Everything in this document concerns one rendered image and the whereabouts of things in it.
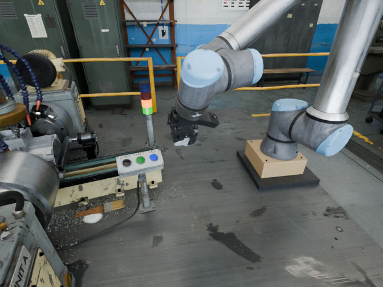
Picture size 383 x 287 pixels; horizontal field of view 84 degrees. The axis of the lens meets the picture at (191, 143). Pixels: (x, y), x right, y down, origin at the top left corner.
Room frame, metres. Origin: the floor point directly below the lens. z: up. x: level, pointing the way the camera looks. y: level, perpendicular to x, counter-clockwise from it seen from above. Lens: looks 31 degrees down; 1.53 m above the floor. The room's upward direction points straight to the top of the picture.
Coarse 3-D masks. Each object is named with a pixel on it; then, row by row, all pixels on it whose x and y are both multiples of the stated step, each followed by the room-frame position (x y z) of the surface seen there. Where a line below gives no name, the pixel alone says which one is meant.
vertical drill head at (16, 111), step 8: (0, 88) 0.73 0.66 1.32; (0, 96) 0.71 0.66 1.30; (0, 104) 0.70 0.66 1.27; (8, 104) 0.71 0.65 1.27; (16, 104) 0.77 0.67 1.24; (0, 112) 0.67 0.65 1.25; (8, 112) 0.69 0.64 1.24; (16, 112) 0.70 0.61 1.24; (24, 112) 0.73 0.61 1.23; (0, 120) 0.65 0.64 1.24; (8, 120) 0.66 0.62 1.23; (16, 120) 0.68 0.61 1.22; (24, 120) 0.76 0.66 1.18; (0, 128) 0.65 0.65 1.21; (16, 128) 0.69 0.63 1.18; (24, 128) 0.76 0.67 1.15
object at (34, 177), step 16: (0, 160) 0.52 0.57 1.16; (16, 160) 0.53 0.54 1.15; (32, 160) 0.56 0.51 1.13; (0, 176) 0.45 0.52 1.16; (16, 176) 0.47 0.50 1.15; (32, 176) 0.50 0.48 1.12; (48, 176) 0.54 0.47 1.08; (32, 192) 0.45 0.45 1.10; (48, 192) 0.49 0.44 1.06; (48, 208) 0.45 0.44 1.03
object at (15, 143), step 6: (0, 132) 0.74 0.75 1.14; (6, 132) 0.75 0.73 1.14; (12, 132) 0.75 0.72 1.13; (24, 132) 0.75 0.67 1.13; (30, 132) 0.77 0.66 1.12; (6, 138) 0.70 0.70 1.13; (12, 138) 0.71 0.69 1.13; (18, 138) 0.68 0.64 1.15; (24, 138) 0.70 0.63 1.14; (30, 138) 0.75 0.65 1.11; (12, 144) 0.67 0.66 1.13; (18, 144) 0.68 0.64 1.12; (24, 144) 0.68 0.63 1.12; (0, 150) 0.66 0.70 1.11; (12, 150) 0.67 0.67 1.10; (18, 150) 0.67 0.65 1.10; (24, 150) 0.68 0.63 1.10
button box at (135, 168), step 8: (144, 152) 0.69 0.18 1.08; (152, 152) 0.69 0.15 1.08; (160, 152) 0.70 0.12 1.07; (120, 160) 0.64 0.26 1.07; (144, 160) 0.66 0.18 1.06; (160, 160) 0.67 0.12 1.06; (120, 168) 0.62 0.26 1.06; (128, 168) 0.62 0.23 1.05; (136, 168) 0.63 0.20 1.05; (144, 168) 0.63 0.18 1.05; (152, 168) 0.65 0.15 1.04; (160, 168) 0.67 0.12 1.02; (120, 176) 0.61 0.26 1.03; (128, 176) 0.63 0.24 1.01
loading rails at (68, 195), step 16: (96, 160) 0.86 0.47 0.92; (112, 160) 0.86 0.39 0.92; (64, 176) 0.78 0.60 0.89; (80, 176) 0.74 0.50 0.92; (96, 176) 0.74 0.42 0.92; (112, 176) 0.76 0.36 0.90; (160, 176) 0.84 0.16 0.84; (64, 192) 0.69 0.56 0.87; (80, 192) 0.71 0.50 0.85; (96, 192) 0.73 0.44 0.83; (112, 192) 0.75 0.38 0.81
